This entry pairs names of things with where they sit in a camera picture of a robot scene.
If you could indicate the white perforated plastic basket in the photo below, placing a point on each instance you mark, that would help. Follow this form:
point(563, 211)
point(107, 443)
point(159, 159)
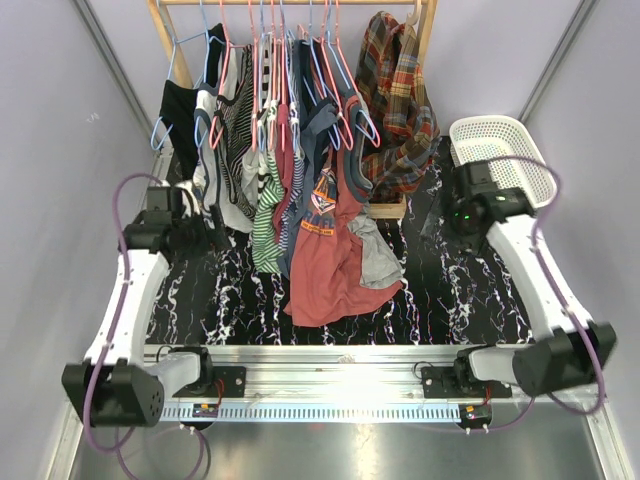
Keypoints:
point(486, 137)

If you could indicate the grey cloth garment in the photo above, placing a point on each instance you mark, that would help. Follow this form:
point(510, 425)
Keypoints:
point(380, 267)

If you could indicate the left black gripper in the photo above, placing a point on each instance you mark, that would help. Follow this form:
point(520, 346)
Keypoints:
point(211, 241)

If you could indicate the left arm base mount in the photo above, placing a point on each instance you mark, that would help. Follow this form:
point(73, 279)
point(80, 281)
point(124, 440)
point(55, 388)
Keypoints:
point(230, 381)

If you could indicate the light blue wire hanger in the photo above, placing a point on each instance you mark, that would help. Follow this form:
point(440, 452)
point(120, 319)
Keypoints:
point(172, 43)

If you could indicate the pink wire hanger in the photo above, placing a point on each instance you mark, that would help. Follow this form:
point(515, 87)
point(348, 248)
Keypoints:
point(330, 35)

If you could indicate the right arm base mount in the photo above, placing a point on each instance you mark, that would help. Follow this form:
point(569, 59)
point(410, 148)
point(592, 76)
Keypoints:
point(441, 383)

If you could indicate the white slotted cable duct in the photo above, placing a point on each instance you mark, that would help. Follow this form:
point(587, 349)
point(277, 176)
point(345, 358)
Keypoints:
point(308, 413)

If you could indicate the navy blue tank top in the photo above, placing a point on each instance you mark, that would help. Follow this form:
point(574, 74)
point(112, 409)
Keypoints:
point(316, 118)

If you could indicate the wooden clothes rack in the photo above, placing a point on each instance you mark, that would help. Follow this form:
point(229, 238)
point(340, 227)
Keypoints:
point(422, 18)

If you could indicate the plaid flannel shirt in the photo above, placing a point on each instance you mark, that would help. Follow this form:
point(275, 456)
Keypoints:
point(390, 80)

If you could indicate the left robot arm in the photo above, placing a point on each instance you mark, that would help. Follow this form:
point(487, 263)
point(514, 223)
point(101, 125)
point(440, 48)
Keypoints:
point(112, 386)

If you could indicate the green striped tank top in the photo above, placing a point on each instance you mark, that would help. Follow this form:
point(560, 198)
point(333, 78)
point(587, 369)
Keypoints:
point(265, 248)

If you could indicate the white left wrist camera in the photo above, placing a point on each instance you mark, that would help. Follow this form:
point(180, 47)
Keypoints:
point(187, 190)

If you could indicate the white navy-trim tank top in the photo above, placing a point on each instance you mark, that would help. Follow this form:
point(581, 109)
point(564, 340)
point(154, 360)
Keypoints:
point(207, 179)

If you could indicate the aluminium mounting rail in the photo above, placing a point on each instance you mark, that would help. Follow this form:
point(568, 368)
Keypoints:
point(352, 372)

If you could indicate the black tank top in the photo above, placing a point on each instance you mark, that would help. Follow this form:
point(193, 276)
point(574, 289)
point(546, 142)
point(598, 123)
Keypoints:
point(178, 105)

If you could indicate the dark striped tank top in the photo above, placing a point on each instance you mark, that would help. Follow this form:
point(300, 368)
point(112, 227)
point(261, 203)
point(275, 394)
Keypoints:
point(233, 112)

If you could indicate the red graphic tank top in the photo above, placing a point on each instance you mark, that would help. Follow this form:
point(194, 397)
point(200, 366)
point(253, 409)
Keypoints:
point(325, 267)

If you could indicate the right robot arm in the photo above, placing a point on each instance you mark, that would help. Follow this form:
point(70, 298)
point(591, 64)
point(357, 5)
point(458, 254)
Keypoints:
point(501, 203)

